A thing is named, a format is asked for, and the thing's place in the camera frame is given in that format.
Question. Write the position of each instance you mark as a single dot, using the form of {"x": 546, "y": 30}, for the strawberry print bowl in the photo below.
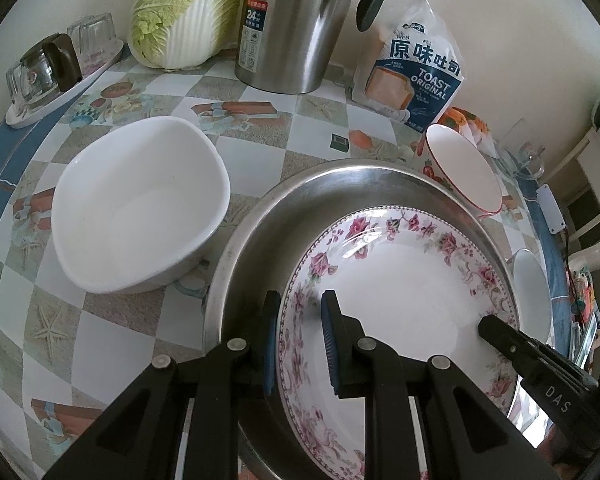
{"x": 460, "y": 165}

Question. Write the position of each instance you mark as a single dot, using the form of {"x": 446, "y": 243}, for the bagged toast bread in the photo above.
{"x": 415, "y": 75}

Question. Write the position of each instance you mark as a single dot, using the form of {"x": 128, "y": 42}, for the clear glass cup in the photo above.
{"x": 92, "y": 40}
{"x": 27, "y": 82}

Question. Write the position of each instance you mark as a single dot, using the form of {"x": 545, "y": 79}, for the white oval tray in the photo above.
{"x": 87, "y": 77}

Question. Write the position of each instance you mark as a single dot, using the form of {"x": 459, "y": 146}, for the orange snack packet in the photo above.
{"x": 472, "y": 125}

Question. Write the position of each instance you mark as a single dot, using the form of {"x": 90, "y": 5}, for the napa cabbage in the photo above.
{"x": 180, "y": 10}

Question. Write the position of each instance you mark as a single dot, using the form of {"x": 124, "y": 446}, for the stainless steel thermos jug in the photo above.
{"x": 290, "y": 35}

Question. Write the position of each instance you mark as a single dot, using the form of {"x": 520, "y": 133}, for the clear glass mug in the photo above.
{"x": 525, "y": 155}

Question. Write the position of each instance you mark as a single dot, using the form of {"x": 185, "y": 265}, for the clear glass jar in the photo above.
{"x": 62, "y": 57}

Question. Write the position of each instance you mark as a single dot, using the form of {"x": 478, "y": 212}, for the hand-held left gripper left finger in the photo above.
{"x": 269, "y": 345}

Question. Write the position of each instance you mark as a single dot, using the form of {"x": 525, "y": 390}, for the small white bowl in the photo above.
{"x": 140, "y": 210}

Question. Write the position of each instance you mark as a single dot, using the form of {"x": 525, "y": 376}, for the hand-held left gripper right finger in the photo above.
{"x": 330, "y": 345}

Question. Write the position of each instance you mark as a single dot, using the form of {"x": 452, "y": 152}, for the stainless steel basin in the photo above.
{"x": 260, "y": 260}

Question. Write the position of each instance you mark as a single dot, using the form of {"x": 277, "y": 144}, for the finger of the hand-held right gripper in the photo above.
{"x": 502, "y": 337}

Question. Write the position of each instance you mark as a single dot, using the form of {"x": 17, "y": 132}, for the white power box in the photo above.
{"x": 550, "y": 207}

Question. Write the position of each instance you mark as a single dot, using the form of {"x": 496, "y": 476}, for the white plastic chair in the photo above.
{"x": 592, "y": 160}

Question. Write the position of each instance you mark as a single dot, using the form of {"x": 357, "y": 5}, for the pink floral round plate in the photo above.
{"x": 405, "y": 285}

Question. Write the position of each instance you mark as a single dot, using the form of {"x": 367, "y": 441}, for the pale grey bowl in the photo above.
{"x": 530, "y": 285}

